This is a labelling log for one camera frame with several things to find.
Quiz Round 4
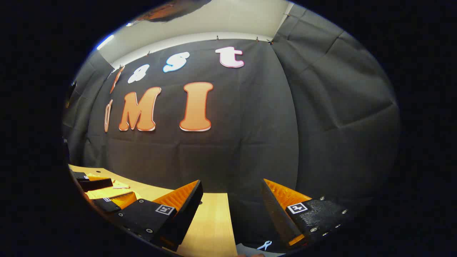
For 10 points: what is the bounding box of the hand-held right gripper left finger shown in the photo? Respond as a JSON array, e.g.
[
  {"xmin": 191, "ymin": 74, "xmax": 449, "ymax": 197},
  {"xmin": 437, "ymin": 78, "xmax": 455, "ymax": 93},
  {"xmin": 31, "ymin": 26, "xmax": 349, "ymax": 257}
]
[{"xmin": 110, "ymin": 180, "xmax": 204, "ymax": 252}]

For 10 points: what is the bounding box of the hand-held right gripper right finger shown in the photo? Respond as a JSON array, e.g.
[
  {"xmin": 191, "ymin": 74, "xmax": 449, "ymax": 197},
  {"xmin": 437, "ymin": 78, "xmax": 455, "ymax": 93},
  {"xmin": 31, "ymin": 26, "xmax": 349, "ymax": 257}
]
[{"xmin": 260, "ymin": 178, "xmax": 350, "ymax": 250}]

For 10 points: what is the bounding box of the orange T-shirt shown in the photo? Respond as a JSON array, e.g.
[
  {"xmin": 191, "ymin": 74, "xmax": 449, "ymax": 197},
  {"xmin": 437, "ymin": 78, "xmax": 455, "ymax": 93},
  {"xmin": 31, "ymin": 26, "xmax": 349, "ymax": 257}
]
[{"xmin": 85, "ymin": 173, "xmax": 142, "ymax": 200}]

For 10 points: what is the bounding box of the white cloth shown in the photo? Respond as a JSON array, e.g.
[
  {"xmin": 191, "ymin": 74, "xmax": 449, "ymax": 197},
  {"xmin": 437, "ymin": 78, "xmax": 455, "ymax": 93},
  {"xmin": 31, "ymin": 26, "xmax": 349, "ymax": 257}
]
[{"xmin": 236, "ymin": 243, "xmax": 286, "ymax": 257}]

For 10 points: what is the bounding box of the ceiling light strip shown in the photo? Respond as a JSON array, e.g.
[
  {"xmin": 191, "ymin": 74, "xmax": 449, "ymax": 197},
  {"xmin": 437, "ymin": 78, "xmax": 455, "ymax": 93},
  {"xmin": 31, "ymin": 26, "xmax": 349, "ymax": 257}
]
[{"xmin": 96, "ymin": 34, "xmax": 115, "ymax": 51}]

